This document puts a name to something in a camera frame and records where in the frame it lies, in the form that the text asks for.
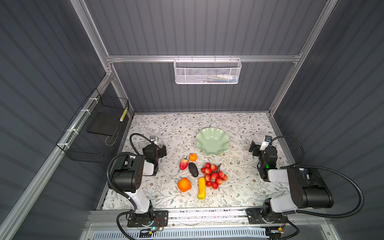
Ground small orange tangerine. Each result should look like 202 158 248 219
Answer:
189 154 198 162

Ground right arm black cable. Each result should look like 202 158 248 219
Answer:
269 135 365 219

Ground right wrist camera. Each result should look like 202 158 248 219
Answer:
260 136 273 151

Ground aluminium front rail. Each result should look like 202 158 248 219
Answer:
83 207 331 235

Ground red fake grape bunch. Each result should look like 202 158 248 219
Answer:
201 163 229 190

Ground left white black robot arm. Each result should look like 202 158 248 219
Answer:
107 144 167 225

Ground black pad in basket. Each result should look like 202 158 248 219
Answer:
87 113 122 137

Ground yellow fake banana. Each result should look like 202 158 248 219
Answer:
198 177 206 200

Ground large fake orange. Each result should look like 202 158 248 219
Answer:
177 178 192 193

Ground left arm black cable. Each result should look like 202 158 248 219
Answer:
106 132 155 240

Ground black wire basket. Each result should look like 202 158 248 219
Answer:
57 90 130 164

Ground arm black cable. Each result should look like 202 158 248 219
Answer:
269 135 365 219
106 132 155 240

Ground white wire mesh basket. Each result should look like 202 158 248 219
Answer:
173 57 242 85

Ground red green fake apple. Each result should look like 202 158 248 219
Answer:
180 159 189 171

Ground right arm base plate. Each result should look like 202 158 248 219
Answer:
245 208 287 225

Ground yellow tube in basket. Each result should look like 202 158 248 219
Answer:
120 108 128 122

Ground green scalloped fruit bowl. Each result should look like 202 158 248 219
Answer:
196 127 230 156

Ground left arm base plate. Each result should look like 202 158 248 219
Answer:
127 211 169 228

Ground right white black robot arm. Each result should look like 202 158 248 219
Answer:
249 136 334 223

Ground items in white basket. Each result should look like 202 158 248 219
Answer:
196 74 239 84

